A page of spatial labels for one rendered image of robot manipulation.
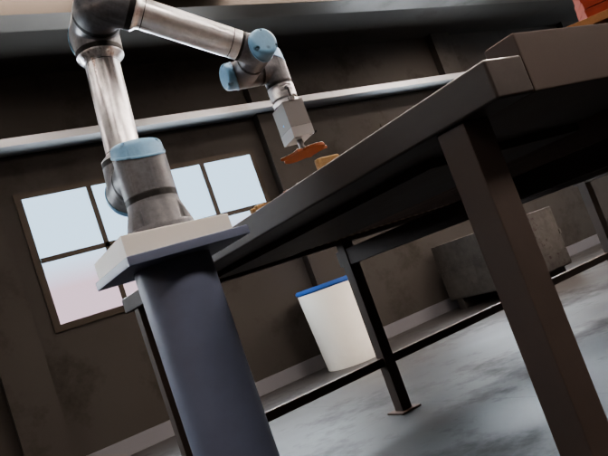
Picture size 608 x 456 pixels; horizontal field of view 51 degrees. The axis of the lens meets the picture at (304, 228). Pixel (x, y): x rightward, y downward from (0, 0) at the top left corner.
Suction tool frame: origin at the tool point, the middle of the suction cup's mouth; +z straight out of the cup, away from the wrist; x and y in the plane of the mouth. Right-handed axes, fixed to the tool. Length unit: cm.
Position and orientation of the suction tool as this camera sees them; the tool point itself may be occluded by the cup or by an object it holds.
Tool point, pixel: (305, 156)
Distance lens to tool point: 175.9
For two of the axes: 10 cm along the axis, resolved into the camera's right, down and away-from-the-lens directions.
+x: -8.7, 2.7, -4.0
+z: 3.4, 9.4, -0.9
